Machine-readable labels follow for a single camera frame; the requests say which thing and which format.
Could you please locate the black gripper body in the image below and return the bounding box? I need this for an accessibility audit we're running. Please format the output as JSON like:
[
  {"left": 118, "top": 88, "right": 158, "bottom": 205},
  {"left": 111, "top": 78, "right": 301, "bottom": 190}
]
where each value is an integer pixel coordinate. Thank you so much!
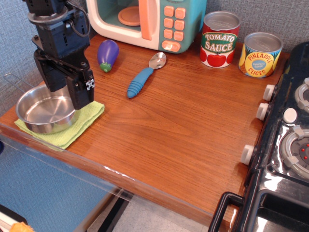
[{"left": 33, "top": 23, "right": 92, "bottom": 80}]

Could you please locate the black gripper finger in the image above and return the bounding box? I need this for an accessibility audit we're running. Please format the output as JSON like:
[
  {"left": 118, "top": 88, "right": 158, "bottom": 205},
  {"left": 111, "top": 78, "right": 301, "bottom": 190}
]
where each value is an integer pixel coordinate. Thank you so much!
[
  {"left": 34, "top": 50, "right": 67, "bottom": 92},
  {"left": 67, "top": 73, "right": 95, "bottom": 110}
]

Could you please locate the blue handled metal spoon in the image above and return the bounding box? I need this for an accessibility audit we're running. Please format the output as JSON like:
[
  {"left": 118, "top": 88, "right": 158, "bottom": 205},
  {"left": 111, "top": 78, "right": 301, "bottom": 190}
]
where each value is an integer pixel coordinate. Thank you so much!
[{"left": 127, "top": 52, "right": 167, "bottom": 98}]

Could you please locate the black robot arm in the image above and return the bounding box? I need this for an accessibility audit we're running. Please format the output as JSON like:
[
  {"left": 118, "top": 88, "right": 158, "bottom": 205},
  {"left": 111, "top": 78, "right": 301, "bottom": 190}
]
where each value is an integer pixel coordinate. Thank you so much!
[{"left": 26, "top": 0, "right": 95, "bottom": 110}]

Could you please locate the purple toy eggplant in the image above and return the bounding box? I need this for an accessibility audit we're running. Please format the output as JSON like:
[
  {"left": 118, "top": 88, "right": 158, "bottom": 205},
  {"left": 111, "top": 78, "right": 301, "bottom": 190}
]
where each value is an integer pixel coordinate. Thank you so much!
[{"left": 97, "top": 40, "right": 119, "bottom": 73}]

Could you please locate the green cloth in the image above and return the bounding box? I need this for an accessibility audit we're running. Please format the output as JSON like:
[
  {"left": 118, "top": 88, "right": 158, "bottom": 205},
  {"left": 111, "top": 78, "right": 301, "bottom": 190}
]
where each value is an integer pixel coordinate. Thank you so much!
[{"left": 14, "top": 101, "right": 105, "bottom": 149}]

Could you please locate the clear acrylic barrier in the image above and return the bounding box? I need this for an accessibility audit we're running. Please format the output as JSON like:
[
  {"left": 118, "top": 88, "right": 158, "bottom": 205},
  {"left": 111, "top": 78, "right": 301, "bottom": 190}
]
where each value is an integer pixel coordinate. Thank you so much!
[{"left": 0, "top": 123, "right": 246, "bottom": 225}]

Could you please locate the toy microwave oven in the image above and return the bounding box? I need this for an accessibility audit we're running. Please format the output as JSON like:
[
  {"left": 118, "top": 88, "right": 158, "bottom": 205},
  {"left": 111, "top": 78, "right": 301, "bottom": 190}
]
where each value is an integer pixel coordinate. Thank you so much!
[{"left": 86, "top": 0, "right": 207, "bottom": 54}]

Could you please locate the tomato sauce can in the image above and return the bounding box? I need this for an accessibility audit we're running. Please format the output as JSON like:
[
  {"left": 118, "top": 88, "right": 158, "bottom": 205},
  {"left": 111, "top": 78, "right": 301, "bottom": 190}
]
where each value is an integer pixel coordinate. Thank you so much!
[{"left": 200, "top": 11, "right": 241, "bottom": 68}]

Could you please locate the pineapple slices can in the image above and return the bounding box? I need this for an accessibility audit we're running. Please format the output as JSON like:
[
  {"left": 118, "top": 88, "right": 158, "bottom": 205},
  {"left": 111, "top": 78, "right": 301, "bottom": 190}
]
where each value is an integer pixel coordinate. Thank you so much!
[{"left": 239, "top": 32, "right": 283, "bottom": 78}]

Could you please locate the black toy stove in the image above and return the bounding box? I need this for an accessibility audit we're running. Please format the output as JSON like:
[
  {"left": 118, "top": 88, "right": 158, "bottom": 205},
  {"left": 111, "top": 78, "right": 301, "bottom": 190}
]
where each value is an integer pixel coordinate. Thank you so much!
[{"left": 209, "top": 42, "right": 309, "bottom": 232}]

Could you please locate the steel pan with handle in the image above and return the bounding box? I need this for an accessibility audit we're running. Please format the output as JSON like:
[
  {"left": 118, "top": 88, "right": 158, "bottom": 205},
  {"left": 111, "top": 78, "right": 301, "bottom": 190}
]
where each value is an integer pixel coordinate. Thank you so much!
[{"left": 3, "top": 73, "right": 80, "bottom": 134}]

